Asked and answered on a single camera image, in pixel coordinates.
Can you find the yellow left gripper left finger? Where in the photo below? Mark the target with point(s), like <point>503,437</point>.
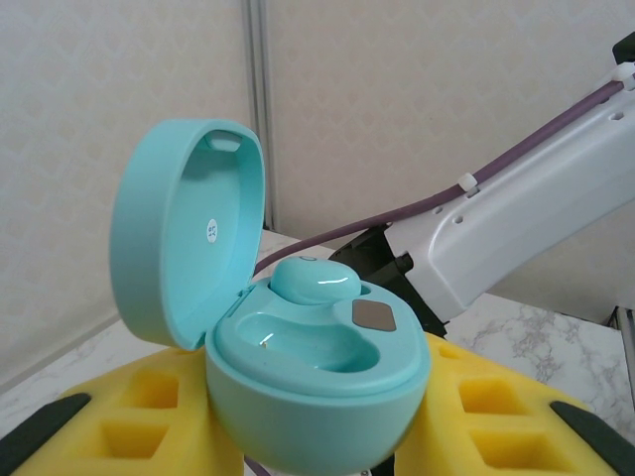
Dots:
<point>99,401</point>

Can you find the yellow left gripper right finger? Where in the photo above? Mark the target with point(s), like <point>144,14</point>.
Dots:
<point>446,377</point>

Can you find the teal earbud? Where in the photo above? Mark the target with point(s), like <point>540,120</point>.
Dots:
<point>312,280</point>

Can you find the teal earbud charging case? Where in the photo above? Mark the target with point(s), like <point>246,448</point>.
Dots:
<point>307,411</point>

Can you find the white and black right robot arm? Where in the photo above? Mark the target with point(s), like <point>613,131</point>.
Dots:
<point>521,223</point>

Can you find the aluminium frame post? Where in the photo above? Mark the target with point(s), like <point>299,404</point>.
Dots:
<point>260,99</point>

